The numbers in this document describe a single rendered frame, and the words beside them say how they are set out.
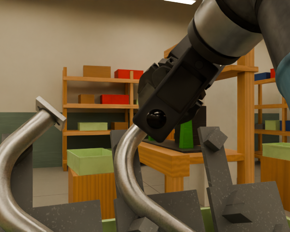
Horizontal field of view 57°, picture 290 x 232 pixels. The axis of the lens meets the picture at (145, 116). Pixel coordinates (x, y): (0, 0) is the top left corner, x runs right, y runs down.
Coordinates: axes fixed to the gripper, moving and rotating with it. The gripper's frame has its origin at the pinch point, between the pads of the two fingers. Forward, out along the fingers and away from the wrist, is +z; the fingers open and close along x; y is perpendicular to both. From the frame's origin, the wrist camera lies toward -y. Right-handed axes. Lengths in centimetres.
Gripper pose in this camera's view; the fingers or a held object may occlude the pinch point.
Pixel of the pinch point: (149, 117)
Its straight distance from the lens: 46.2
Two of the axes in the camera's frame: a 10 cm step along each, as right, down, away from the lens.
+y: 5.5, -6.4, 5.3
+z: -3.3, 4.2, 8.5
